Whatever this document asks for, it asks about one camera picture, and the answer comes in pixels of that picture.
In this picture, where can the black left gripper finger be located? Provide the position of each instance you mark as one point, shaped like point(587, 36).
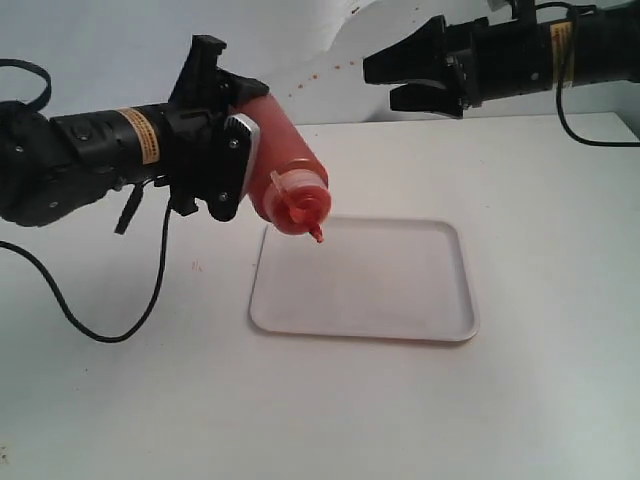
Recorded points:
point(243, 91)

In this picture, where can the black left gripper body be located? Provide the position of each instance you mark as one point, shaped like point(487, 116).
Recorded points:
point(196, 111)

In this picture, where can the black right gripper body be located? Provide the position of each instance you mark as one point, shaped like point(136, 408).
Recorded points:
point(484, 62)

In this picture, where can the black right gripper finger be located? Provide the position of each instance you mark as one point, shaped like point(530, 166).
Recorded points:
point(417, 59)
point(444, 99)

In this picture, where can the red sauce squeeze bottle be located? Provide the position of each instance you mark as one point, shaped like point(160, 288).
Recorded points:
point(289, 186)

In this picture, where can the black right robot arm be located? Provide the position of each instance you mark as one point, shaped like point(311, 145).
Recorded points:
point(601, 46)

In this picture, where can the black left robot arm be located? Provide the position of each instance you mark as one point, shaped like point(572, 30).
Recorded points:
point(53, 166)

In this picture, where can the white rectangular plastic tray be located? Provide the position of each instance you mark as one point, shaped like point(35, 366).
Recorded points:
point(396, 279)

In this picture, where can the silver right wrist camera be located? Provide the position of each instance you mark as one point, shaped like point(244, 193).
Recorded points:
point(496, 5)

